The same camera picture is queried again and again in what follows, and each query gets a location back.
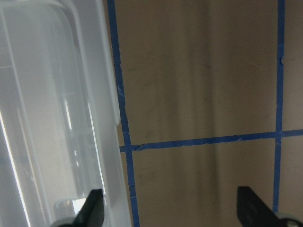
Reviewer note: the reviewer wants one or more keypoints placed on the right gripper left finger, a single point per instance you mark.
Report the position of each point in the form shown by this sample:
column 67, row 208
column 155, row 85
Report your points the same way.
column 92, row 213

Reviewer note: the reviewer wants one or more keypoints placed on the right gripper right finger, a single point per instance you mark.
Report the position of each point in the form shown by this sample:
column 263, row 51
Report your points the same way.
column 253, row 212

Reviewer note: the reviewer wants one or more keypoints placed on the clear plastic box lid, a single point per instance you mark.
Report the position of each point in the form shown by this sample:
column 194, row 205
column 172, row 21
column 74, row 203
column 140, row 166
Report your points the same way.
column 59, row 113

